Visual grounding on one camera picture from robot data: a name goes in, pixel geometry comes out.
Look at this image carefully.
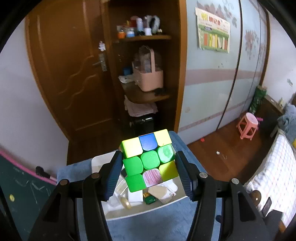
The multicolour Rubik's cube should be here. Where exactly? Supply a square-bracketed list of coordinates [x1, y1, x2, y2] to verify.
[119, 129, 179, 192]

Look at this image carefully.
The beige angular box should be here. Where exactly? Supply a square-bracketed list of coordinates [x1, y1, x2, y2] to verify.
[148, 185, 168, 199]

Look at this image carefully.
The brown round wooden piece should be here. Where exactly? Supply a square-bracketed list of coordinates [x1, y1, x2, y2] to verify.
[249, 190, 261, 206]

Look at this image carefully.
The white patterned bed cover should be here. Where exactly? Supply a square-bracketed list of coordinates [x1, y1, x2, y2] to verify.
[244, 130, 295, 227]

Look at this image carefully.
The white plastic storage bin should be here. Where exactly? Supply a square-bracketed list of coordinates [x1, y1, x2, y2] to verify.
[90, 150, 189, 221]

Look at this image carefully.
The blue fuzzy table cover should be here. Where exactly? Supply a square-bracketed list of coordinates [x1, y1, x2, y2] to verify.
[57, 131, 207, 240]

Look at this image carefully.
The small green box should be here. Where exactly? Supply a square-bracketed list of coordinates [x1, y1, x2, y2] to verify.
[143, 192, 157, 205]

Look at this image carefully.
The pink plastic stool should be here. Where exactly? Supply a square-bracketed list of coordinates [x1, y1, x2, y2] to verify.
[236, 113, 258, 140]

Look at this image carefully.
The pink storage basket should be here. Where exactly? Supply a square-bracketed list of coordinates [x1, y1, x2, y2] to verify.
[132, 46, 164, 92]

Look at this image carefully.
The brown wooden door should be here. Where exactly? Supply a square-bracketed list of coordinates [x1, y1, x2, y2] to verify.
[24, 0, 121, 144]

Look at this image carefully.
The wooden shelf with bottles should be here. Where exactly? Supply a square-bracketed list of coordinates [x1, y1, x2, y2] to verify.
[113, 15, 171, 43]

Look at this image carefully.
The green chalkboard pink frame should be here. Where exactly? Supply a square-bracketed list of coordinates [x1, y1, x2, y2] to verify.
[1, 151, 56, 240]

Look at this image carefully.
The green package by wall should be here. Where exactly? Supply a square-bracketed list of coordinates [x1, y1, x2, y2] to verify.
[248, 85, 267, 114]

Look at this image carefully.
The silver door handle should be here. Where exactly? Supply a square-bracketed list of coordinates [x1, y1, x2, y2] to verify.
[92, 53, 107, 72]

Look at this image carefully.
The wall poster chart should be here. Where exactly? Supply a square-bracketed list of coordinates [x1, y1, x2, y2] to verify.
[195, 8, 230, 53]

